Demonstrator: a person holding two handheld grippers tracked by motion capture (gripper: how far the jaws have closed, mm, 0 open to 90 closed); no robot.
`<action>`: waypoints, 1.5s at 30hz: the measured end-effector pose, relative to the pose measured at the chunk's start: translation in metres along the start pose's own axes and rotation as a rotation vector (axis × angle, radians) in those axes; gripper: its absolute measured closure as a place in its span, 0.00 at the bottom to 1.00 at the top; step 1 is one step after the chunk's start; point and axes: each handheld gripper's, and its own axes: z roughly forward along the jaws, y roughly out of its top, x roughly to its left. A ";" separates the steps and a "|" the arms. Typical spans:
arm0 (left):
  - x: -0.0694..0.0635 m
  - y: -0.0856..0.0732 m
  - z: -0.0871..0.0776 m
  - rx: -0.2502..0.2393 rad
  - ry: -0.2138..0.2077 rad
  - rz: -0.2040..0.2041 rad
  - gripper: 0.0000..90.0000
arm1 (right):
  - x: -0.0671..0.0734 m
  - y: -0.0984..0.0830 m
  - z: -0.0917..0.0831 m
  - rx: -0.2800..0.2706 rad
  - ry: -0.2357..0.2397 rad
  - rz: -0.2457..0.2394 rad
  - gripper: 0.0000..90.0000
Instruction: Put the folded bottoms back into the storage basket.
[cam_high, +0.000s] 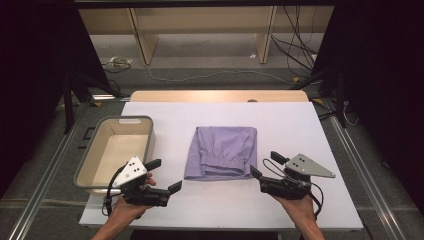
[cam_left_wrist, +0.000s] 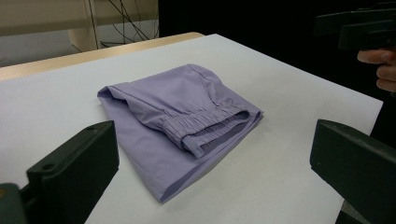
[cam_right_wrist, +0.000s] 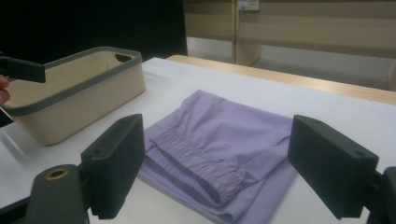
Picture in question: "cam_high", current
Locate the light wooden table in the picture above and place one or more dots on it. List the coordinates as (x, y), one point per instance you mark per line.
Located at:
(200, 96)

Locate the person's left hand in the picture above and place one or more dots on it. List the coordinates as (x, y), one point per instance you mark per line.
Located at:
(128, 210)

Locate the purple pants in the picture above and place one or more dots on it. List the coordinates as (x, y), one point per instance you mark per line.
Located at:
(221, 150)

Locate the white table board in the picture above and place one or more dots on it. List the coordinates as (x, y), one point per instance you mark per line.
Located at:
(206, 200)

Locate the metal floor rail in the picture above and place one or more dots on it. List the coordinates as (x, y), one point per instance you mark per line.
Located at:
(366, 173)
(46, 173)

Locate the person's right hand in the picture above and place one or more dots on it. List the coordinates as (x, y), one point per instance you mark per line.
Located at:
(300, 208)

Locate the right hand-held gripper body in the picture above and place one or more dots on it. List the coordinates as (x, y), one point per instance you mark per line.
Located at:
(306, 166)

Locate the black curtain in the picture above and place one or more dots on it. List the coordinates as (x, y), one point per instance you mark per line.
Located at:
(383, 83)
(30, 83)

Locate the grey rimmed beige basket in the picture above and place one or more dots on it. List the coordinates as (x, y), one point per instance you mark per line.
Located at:
(113, 150)

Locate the black metal stand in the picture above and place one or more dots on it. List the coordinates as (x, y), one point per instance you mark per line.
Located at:
(69, 103)
(340, 96)

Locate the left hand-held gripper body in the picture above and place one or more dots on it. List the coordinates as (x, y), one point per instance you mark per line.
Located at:
(133, 173)

